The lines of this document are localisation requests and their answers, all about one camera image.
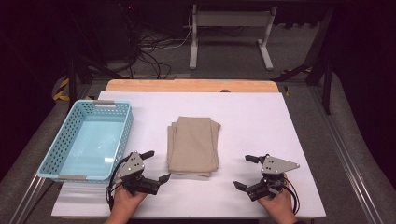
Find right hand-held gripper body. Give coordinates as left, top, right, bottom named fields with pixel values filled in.
left=247, top=154, right=301, bottom=203

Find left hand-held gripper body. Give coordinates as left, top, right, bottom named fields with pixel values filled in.
left=115, top=150, right=162, bottom=197

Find beige pants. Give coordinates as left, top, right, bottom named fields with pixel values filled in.
left=166, top=116, right=222, bottom=178

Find light blue perforated plastic basket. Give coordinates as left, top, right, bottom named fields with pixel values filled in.
left=36, top=99, right=134, bottom=185

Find person's right hand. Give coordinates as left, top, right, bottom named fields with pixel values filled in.
left=257, top=175, right=297, bottom=222

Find person's left hand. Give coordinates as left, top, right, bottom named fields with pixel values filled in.
left=109, top=186, right=149, bottom=218

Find white board table cover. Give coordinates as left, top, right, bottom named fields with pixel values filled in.
left=50, top=91, right=327, bottom=219

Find wooden table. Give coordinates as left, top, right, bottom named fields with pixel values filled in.
left=105, top=78, right=280, bottom=93

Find yellow black hazard tape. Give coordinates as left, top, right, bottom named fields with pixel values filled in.
left=51, top=77, right=94, bottom=103

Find white metal stand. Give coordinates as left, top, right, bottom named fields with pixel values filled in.
left=188, top=4, right=278, bottom=72

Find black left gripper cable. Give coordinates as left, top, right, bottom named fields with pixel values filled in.
left=106, top=155, right=134, bottom=213

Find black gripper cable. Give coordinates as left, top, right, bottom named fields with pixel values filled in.
left=106, top=155, right=134, bottom=213
left=279, top=176, right=302, bottom=217

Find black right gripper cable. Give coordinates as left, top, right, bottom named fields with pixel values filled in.
left=279, top=176, right=302, bottom=217

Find aluminium floor rail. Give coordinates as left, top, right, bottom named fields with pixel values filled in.
left=8, top=174, right=46, bottom=224
left=311, top=85, right=386, bottom=224

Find black floor cable bundle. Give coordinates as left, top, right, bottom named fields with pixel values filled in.
left=132, top=29, right=173, bottom=80

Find black metal frame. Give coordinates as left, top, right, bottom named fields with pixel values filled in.
left=64, top=8, right=132, bottom=110
left=274, top=6, right=335, bottom=116

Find white floor cable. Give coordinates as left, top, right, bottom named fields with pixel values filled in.
left=167, top=7, right=194, bottom=50

